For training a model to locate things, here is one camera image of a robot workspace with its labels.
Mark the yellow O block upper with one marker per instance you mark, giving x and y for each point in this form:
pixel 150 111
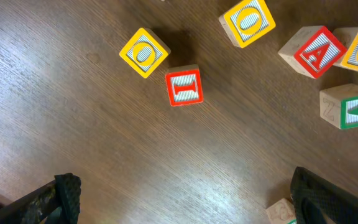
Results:
pixel 247 21

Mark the green V block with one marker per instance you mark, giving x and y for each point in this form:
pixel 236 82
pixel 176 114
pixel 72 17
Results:
pixel 339 106

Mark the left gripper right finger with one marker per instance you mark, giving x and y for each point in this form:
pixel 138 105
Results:
pixel 315 198

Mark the red I block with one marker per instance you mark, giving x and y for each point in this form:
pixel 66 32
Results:
pixel 184 85

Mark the yellow o block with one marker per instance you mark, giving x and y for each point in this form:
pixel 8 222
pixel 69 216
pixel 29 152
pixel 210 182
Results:
pixel 247 21
pixel 144 52

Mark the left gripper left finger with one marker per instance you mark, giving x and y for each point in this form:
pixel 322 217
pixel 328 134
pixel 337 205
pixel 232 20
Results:
pixel 56 202

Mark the red A block lower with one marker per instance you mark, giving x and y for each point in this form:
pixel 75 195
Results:
pixel 312 51

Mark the yellow O block lower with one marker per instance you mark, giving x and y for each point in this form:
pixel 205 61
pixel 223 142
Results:
pixel 144 52

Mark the green R block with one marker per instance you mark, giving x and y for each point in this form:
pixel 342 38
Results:
pixel 281 212

